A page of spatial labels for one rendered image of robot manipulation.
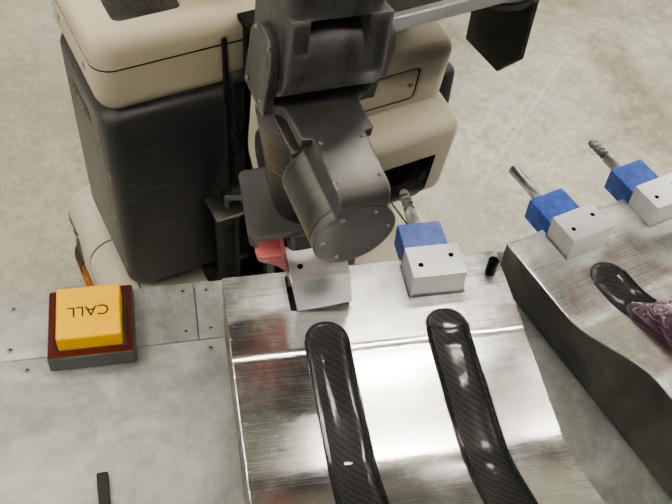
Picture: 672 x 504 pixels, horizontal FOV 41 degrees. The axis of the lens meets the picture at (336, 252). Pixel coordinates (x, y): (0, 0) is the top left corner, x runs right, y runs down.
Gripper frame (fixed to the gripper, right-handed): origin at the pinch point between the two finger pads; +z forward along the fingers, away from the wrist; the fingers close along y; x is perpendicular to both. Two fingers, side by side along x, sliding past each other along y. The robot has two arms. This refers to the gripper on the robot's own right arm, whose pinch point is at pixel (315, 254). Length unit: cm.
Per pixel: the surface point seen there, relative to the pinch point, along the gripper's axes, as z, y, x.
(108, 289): 8.9, -19.8, 5.7
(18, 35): 109, -63, 152
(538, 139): 118, 67, 93
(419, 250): 4.0, 9.4, 0.8
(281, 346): 3.9, -4.3, -6.1
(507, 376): 6.1, 14.2, -11.8
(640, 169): 14.1, 36.9, 11.7
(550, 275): 12.0, 22.8, 0.0
